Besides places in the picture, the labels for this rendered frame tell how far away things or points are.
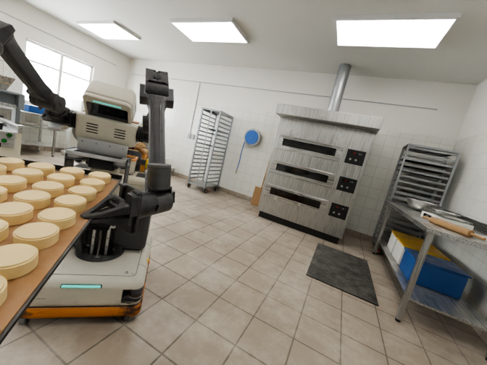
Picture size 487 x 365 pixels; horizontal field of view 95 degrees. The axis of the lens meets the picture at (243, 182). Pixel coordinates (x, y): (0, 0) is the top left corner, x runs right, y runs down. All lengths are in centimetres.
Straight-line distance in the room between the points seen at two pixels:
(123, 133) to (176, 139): 521
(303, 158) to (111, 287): 323
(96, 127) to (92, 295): 91
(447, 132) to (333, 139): 201
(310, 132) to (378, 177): 169
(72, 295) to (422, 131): 509
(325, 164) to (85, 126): 329
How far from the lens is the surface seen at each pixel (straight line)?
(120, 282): 156
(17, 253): 40
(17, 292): 38
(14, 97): 363
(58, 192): 59
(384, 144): 494
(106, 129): 135
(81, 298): 163
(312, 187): 390
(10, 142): 283
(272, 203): 408
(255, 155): 525
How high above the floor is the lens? 116
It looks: 8 degrees down
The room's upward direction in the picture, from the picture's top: 13 degrees clockwise
